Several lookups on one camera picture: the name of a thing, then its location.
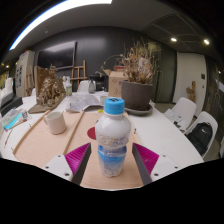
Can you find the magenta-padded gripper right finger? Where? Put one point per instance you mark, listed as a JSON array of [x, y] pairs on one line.
[[150, 161]]

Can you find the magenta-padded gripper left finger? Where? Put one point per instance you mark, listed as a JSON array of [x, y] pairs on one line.
[[75, 161]]

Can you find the blue-capped plastic drink bottle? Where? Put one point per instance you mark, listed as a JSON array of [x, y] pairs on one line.
[[112, 133]]

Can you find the flat round red coaster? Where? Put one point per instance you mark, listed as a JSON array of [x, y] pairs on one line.
[[91, 133]]

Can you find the white ceramic mug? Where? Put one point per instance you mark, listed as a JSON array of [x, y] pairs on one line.
[[56, 123]]

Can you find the grey round plant saucer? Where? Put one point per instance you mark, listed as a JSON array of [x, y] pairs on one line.
[[140, 112]]

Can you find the black backpack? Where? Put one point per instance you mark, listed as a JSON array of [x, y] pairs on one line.
[[200, 138]]

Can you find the small yellow item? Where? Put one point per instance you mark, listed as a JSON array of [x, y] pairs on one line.
[[100, 111]]

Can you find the white chair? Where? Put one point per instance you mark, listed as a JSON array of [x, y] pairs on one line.
[[213, 123], [82, 87], [185, 108]]

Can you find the dry plant in grey pot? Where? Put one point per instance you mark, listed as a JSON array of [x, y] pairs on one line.
[[136, 95]]

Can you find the small white cup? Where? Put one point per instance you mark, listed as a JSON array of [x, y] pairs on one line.
[[103, 99]]

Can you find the green-labelled spray bottle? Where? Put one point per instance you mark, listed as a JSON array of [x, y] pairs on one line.
[[68, 89]]

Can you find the colourful painted picture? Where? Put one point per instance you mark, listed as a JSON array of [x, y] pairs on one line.
[[13, 120]]

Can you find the golden sculpture on wooden base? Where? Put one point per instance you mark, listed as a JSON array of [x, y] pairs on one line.
[[50, 90]]

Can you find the wooden figure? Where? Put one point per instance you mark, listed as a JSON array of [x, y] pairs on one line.
[[191, 91]]

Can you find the brown cardboard box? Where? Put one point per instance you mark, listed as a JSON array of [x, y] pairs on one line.
[[115, 83]]

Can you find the wooden easel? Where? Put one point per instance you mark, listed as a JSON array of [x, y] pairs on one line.
[[78, 75]]

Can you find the black flat boxes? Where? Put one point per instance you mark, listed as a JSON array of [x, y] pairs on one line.
[[10, 104]]

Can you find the red box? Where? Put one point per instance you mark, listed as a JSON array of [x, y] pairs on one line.
[[121, 68]]

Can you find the white cabinet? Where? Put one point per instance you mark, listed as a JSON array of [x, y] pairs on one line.
[[24, 71]]

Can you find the long ceiling light strip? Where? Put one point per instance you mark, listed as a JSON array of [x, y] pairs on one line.
[[43, 18]]

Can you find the black wall screen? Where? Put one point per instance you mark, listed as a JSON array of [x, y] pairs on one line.
[[56, 55]]

